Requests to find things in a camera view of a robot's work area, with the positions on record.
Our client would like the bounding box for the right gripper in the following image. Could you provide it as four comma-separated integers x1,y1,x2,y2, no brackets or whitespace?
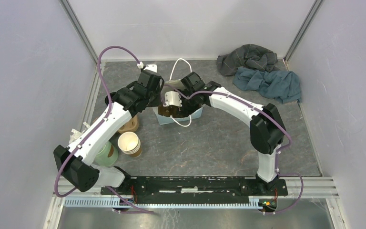
175,88,199,115

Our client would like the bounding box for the brown cardboard cup carrier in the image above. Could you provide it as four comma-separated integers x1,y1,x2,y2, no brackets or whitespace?
117,115,140,134
158,105,179,118

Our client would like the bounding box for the light blue paper bag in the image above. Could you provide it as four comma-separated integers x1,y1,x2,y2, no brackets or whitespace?
152,58,204,128

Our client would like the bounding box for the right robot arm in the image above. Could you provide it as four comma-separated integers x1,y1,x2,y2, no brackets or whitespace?
179,72,289,195

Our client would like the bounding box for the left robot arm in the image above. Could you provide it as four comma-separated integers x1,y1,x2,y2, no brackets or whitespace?
53,64,164,194

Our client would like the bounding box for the stack of paper cups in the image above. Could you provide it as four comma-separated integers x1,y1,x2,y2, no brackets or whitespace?
117,132,142,157

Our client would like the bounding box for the green straw holder cup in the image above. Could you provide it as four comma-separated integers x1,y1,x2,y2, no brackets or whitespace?
94,141,119,167

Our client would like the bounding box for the grey crumpled cloth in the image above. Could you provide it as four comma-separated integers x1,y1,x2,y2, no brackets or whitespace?
216,44,279,76

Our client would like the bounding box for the blue crumpled cloth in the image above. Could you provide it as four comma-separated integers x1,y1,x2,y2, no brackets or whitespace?
233,67,301,104

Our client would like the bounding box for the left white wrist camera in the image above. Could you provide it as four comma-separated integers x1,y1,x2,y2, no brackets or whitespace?
137,62,158,73

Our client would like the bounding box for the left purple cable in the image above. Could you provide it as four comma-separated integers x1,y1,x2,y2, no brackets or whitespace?
53,46,155,214

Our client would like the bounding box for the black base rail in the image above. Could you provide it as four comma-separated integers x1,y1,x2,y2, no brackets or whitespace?
101,176,288,214

